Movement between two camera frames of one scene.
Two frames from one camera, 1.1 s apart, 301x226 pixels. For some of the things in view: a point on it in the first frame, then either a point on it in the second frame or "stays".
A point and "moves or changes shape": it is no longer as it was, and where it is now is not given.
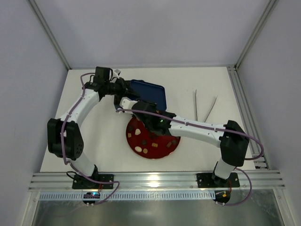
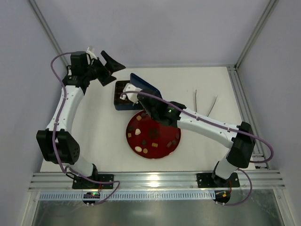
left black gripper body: [127, 87] → [105, 74]
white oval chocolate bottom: [138, 149] stays
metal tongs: [196, 107] stays
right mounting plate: [210, 180] stays
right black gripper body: [135, 106] → [146, 100]
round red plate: [147, 145] stays
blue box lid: [149, 92] moves or changes shape
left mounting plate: [81, 182] stays
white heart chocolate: [137, 132] stays
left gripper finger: [118, 97] → [106, 80]
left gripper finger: [128, 88] → [112, 65]
